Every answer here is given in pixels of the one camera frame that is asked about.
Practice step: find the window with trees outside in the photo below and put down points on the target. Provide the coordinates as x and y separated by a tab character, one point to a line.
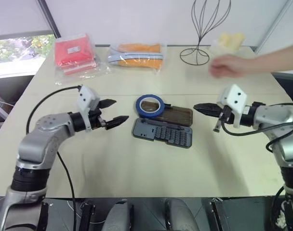
16	48

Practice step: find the yellow item in plastic bag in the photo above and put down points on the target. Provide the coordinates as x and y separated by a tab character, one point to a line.
230	39

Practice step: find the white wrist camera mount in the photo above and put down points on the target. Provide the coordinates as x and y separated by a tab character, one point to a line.
87	96
235	96

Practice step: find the blue tape roll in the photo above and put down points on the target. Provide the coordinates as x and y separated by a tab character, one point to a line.
139	106

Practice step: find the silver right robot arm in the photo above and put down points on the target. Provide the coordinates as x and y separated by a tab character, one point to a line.
269	115

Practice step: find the person's bare forearm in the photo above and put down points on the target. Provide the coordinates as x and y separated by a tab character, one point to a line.
274	59

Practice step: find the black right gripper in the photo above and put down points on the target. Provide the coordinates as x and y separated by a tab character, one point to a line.
227	115

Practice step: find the white roller blind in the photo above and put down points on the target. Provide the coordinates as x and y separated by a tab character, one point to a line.
16	16

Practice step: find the red cloth in plastic bag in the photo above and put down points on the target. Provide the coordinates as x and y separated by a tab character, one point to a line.
74	55

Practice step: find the person's bare hand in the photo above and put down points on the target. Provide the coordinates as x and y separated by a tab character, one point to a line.
229	66

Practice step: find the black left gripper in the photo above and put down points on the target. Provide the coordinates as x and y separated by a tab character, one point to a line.
94	119

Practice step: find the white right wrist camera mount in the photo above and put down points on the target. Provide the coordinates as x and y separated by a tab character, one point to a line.
235	96

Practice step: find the black window frame post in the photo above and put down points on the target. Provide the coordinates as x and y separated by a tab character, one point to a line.
51	19

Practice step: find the black upright bracket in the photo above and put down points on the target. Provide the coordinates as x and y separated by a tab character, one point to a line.
218	216
86	216

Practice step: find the screwdriver bit case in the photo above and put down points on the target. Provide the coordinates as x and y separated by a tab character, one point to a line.
161	134

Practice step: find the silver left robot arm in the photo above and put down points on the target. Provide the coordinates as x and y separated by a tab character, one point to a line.
47	125

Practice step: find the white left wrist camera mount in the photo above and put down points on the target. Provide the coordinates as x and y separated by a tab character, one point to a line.
87	96

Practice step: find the grey rounded shape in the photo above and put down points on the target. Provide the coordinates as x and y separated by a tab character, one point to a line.
181	216
118	216

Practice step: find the orange cloth in plastic bag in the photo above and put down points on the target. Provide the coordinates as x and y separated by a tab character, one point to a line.
137	63

